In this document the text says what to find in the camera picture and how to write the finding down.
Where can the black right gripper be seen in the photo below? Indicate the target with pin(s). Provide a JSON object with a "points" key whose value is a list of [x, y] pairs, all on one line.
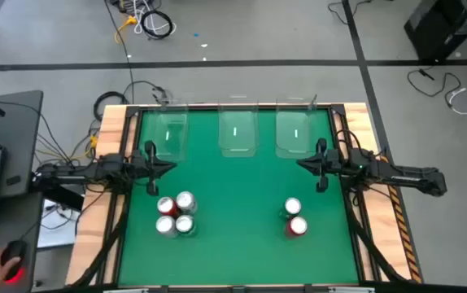
{"points": [[323, 164]]}

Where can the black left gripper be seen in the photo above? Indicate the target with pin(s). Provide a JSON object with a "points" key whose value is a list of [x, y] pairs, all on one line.
{"points": [[150, 167]]}

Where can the clear plastic bin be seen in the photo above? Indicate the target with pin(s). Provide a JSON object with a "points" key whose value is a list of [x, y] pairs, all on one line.
{"points": [[294, 142], [172, 130], [237, 138]]}

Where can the red Coke can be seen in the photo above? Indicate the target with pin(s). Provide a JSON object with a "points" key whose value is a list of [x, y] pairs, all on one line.
{"points": [[297, 226], [167, 206]]}

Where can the green Sprite can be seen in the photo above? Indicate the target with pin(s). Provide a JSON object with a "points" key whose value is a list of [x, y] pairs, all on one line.
{"points": [[185, 224], [291, 207]]}

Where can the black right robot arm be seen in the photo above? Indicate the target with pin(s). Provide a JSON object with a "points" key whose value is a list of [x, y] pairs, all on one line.
{"points": [[404, 177]]}

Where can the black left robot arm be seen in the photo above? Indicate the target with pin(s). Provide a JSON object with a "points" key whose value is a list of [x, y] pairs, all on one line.
{"points": [[75, 173]]}

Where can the yellow black hazard tape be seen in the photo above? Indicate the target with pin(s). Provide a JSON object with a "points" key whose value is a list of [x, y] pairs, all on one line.
{"points": [[400, 219]]}

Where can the green table mat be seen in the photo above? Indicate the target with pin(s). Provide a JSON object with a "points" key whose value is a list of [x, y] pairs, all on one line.
{"points": [[237, 252]]}

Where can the white paper sheets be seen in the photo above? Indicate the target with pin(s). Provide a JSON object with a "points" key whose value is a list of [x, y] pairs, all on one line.
{"points": [[60, 234]]}

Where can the grey side table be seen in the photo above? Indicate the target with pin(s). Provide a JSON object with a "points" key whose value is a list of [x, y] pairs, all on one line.
{"points": [[18, 134]]}

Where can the black computer mouse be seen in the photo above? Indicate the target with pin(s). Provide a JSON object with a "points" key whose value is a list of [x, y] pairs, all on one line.
{"points": [[14, 250]]}

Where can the black equipment case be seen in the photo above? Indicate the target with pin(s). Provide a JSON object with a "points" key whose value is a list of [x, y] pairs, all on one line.
{"points": [[449, 28]]}

